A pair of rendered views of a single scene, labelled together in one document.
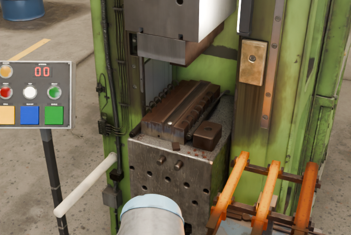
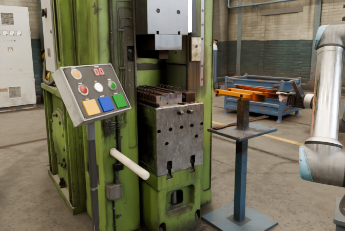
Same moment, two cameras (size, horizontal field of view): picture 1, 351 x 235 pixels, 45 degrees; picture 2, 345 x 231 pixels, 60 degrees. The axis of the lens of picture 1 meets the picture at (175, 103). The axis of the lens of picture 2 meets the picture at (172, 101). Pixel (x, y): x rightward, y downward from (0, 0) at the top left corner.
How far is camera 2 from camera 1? 1.86 m
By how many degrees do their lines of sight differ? 57
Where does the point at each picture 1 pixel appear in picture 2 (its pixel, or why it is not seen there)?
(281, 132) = (208, 85)
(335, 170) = not seen: hidden behind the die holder
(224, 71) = (147, 78)
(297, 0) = (208, 15)
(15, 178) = not seen: outside the picture
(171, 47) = (174, 40)
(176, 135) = (177, 98)
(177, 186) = (187, 130)
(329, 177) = not seen: hidden behind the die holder
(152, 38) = (164, 36)
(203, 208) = (200, 137)
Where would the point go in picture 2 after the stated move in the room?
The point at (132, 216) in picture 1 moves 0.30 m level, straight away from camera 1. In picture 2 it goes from (331, 26) to (265, 29)
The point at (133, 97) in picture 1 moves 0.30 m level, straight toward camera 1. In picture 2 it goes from (129, 93) to (170, 96)
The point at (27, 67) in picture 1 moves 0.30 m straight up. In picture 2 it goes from (88, 70) to (84, 8)
